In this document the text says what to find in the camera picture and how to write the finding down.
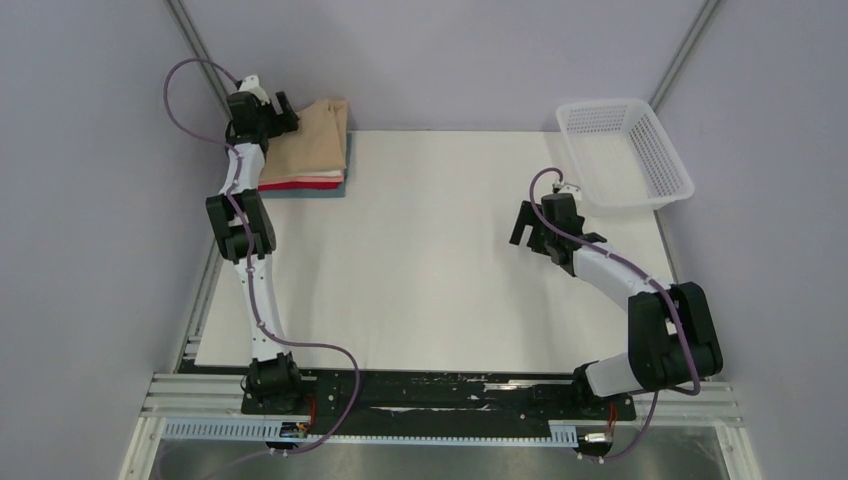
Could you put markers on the white plastic laundry basket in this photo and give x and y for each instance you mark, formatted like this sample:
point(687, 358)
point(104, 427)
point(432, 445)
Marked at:
point(622, 157)

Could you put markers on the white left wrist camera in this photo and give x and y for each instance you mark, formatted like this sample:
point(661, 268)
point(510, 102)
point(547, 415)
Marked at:
point(251, 84)

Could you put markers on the slotted white cable duct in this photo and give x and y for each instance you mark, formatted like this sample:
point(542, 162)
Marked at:
point(287, 432)

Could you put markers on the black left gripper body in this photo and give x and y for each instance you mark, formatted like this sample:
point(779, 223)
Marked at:
point(269, 121)

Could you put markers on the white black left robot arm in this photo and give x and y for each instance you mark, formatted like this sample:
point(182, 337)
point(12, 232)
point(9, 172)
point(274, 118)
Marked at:
point(245, 237)

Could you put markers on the red folded t shirt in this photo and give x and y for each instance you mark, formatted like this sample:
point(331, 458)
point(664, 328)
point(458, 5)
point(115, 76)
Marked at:
point(301, 185)

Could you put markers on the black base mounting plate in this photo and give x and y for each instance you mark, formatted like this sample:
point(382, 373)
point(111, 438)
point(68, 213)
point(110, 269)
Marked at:
point(400, 401)

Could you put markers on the aluminium frame rail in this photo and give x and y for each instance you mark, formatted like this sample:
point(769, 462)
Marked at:
point(211, 400)

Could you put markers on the peach folded t shirt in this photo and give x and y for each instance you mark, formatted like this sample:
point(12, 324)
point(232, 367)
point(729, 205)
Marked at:
point(304, 179)

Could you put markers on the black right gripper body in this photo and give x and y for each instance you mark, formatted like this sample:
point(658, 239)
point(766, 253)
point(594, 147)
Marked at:
point(548, 239)

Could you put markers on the left corner metal post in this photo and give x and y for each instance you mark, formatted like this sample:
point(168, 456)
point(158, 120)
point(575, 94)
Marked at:
point(199, 54)

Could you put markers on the corner metal post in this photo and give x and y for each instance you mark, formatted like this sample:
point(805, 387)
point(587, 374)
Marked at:
point(199, 54)
point(698, 28)

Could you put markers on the right corner metal post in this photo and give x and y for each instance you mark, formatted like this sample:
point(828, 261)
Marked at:
point(698, 28)

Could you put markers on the beige t shirt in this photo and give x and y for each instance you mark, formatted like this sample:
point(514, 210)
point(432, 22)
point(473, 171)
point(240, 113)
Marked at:
point(320, 143)

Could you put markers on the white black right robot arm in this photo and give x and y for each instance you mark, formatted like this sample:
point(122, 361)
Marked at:
point(671, 338)

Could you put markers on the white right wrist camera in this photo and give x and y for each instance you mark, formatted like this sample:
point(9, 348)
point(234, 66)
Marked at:
point(567, 188)

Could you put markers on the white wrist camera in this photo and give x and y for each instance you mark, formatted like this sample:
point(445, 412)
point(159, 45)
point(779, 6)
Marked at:
point(567, 188)
point(251, 84)

